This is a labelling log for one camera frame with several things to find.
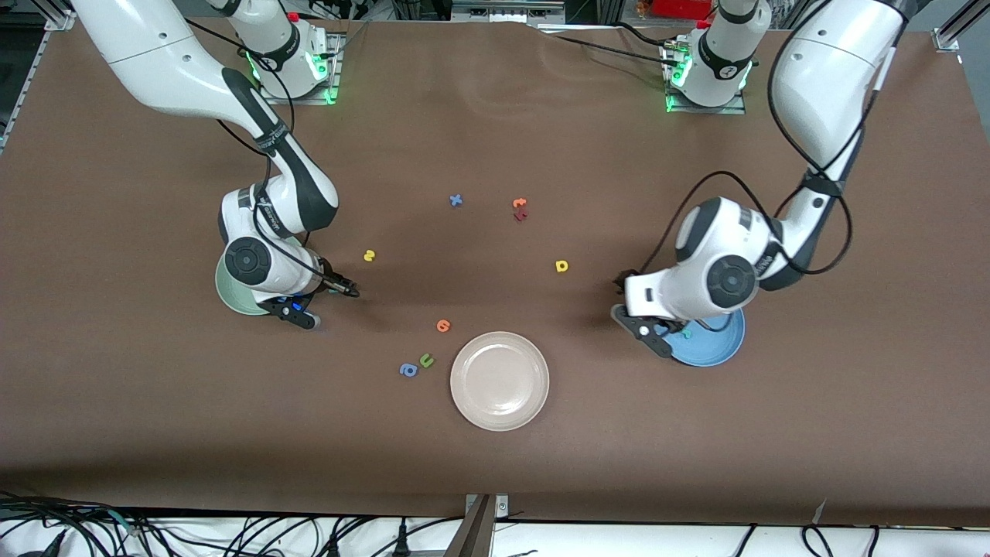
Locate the small metal bracket plate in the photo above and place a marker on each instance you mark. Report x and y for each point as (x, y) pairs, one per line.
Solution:
(502, 507)

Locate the brown table cover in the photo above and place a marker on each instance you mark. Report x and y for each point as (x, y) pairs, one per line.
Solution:
(495, 464)

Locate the aluminium profile bar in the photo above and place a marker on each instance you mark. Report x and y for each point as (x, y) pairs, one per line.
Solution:
(476, 534)

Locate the red box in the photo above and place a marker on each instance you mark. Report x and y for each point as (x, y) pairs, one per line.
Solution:
(681, 8)

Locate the green plate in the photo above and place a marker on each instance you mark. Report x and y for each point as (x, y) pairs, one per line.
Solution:
(228, 292)

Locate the blue foam letter a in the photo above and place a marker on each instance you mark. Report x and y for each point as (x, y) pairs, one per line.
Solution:
(403, 371)

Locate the blue plate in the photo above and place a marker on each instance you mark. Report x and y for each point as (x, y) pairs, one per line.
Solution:
(719, 344)

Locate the beige plate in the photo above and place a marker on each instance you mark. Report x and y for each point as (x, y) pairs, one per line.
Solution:
(500, 381)

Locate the aluminium frame beam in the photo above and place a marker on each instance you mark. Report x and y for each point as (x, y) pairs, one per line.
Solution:
(506, 9)

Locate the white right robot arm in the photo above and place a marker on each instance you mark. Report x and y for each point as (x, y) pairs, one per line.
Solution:
(155, 54)

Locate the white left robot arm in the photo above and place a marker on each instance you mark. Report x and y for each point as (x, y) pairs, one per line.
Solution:
(827, 70)

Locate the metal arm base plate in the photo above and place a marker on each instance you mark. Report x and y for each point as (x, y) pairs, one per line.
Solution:
(338, 70)
(727, 110)

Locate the white paper scrap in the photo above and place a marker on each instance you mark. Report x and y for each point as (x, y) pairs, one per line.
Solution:
(820, 510)

